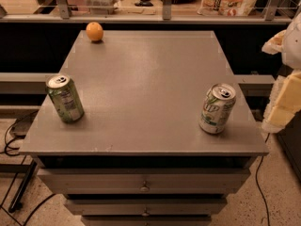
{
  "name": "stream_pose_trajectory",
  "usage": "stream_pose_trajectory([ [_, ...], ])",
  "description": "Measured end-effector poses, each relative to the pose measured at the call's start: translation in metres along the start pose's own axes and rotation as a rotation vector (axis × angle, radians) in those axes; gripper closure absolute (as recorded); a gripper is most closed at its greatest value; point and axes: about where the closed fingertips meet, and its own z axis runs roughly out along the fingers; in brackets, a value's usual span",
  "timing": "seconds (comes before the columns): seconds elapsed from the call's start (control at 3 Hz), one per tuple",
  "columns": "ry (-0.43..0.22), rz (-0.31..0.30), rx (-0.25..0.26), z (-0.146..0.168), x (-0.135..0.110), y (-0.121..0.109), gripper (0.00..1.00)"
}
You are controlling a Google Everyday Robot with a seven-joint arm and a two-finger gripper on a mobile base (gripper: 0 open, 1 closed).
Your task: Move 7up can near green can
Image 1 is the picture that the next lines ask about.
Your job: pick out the orange fruit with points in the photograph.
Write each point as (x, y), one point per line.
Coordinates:
(94, 31)

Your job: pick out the white 7up soda can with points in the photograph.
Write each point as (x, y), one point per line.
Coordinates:
(218, 104)

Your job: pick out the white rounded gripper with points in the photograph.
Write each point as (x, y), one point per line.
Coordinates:
(293, 46)

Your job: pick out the black metal stand leg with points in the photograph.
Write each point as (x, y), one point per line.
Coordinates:
(27, 171)

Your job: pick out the metal railing shelf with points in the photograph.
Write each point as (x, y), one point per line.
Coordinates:
(160, 11)

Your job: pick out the green soda can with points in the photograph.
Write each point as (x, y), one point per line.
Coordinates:
(64, 96)

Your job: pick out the round metal drawer knob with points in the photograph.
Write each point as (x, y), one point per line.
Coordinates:
(145, 187)

